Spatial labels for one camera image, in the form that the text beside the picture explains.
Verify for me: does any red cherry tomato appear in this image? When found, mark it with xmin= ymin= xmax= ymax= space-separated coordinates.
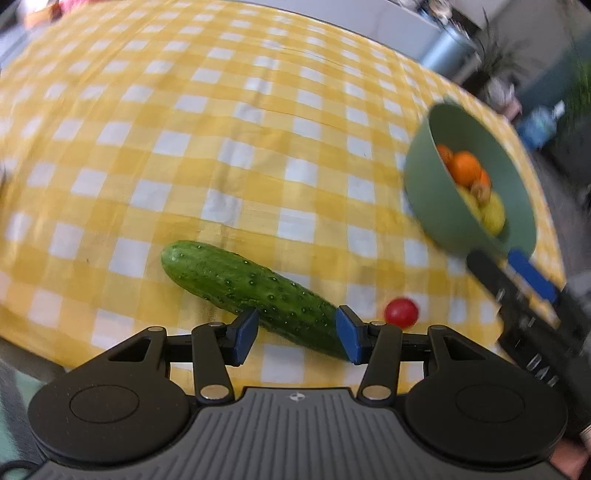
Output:
xmin=384 ymin=297 xmax=420 ymax=329

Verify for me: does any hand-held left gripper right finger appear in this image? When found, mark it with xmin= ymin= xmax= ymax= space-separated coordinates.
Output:
xmin=335 ymin=305 xmax=485 ymax=403

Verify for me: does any yellow lemon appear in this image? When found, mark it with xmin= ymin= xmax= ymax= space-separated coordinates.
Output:
xmin=480 ymin=191 xmax=508 ymax=235
xmin=456 ymin=185 xmax=483 ymax=220

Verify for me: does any tall potted plant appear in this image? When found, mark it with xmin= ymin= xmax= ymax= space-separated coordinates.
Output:
xmin=462 ymin=7 xmax=532 ymax=100

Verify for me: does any white plastic bag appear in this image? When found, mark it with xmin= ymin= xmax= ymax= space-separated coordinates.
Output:
xmin=487 ymin=76 xmax=523 ymax=118

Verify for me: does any green cucumber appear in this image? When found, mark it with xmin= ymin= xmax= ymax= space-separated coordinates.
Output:
xmin=161 ymin=240 xmax=352 ymax=361

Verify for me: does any yellow checked tablecloth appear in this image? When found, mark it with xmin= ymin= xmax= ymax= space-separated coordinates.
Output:
xmin=0 ymin=0 xmax=570 ymax=398

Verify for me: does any green bowl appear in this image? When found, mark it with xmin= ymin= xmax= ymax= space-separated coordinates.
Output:
xmin=403 ymin=102 xmax=537 ymax=259

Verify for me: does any person's right hand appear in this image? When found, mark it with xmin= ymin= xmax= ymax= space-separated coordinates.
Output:
xmin=549 ymin=418 xmax=591 ymax=480

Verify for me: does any green rug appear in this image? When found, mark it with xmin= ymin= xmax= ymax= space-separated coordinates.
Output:
xmin=0 ymin=339 xmax=70 ymax=480

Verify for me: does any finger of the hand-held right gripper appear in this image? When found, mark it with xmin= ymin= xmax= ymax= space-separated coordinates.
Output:
xmin=507 ymin=249 xmax=558 ymax=304
xmin=466 ymin=250 xmax=520 ymax=315

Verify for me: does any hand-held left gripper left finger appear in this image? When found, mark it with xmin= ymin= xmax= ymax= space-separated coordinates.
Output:
xmin=107 ymin=308 xmax=259 ymax=406

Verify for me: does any grey trash can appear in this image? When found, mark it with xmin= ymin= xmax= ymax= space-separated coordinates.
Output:
xmin=418 ymin=22 xmax=482 ymax=85

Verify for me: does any blue water jug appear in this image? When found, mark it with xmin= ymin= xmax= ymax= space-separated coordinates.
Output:
xmin=517 ymin=100 xmax=567 ymax=149

